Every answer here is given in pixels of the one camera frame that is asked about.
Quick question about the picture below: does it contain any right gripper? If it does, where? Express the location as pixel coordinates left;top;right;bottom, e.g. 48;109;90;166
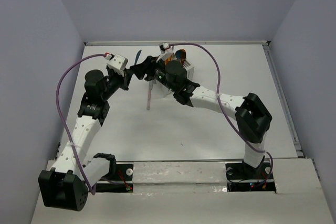
130;55;177;92

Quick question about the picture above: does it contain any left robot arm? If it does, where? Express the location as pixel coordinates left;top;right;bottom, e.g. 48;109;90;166
38;67;133;211

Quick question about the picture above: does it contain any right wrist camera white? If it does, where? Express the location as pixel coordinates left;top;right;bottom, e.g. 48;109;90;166
157;42;174;61

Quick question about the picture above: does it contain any blue plastic spoon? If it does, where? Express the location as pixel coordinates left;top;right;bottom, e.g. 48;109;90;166
175;49;184;63

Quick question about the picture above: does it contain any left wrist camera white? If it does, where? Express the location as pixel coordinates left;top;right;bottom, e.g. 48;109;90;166
104;52;128;77

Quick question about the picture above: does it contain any white two-compartment utensil caddy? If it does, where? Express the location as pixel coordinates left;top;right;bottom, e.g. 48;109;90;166
149;60;195;98

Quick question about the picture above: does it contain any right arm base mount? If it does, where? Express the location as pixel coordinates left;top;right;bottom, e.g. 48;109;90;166
225;162;276;193

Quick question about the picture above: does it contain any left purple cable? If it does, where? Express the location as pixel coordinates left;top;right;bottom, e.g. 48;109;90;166
57;54;97;196

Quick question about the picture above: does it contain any pink plastic knife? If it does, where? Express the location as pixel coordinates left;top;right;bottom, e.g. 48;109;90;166
146;81;153;111

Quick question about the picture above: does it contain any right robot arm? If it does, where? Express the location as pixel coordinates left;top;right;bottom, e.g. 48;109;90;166
130;56;272;178

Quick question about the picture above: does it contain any orange-red plastic spoon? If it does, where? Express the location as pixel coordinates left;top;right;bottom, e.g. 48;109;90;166
181;49;186;61

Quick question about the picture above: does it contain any blue plastic knife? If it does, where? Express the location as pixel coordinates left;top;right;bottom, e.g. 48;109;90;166
134;50;142;65

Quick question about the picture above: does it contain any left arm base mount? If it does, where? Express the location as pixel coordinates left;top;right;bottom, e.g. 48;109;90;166
96;163;134;193

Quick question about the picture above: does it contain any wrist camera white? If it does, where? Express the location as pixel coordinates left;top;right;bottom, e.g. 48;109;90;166
157;42;174;61
104;52;128;77

